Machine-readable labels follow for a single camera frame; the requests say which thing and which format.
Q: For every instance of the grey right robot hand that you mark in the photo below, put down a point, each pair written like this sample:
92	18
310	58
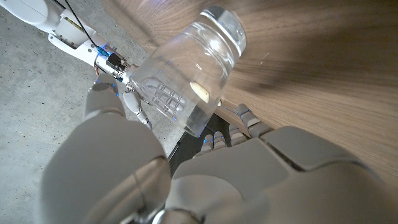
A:
133	102

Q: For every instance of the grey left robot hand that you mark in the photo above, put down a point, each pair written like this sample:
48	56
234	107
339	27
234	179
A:
217	186

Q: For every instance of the yellow sponge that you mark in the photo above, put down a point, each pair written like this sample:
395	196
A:
200	92

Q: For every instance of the clear glass cup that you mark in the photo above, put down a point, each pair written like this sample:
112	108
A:
199	49

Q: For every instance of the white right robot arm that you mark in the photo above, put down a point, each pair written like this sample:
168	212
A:
31	12

